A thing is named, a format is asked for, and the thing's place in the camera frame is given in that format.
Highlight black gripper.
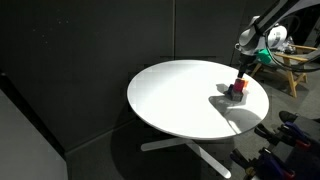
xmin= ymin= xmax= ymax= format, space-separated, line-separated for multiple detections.
xmin=237 ymin=54 xmax=255 ymax=80

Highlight pink block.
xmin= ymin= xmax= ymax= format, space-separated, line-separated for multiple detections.
xmin=233 ymin=79 xmax=245 ymax=92

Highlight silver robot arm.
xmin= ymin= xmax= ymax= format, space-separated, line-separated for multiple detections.
xmin=235 ymin=0 xmax=320 ymax=78

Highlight orange block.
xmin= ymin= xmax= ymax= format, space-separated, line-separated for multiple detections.
xmin=243 ymin=79 xmax=249 ymax=89

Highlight blue block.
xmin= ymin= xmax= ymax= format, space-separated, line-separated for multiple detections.
xmin=226 ymin=84 xmax=234 ymax=96

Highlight grey block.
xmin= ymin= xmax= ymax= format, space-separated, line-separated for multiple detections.
xmin=231 ymin=91 xmax=244 ymax=102

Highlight wooden chair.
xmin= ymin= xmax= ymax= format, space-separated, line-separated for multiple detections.
xmin=250 ymin=44 xmax=320 ymax=97

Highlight round white table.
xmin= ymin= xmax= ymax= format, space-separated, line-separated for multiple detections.
xmin=127 ymin=60 xmax=269 ymax=178

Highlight purple clamp with orange tip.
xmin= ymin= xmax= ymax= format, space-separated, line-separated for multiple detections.
xmin=254 ymin=122 xmax=311 ymax=149

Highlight purple clamp lower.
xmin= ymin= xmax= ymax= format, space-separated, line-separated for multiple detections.
xmin=230 ymin=148 xmax=296 ymax=180

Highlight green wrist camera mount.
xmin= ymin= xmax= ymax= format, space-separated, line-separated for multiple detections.
xmin=257 ymin=49 xmax=272 ymax=64

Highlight black cable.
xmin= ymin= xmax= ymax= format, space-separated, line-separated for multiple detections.
xmin=263 ymin=26 xmax=320 ymax=73

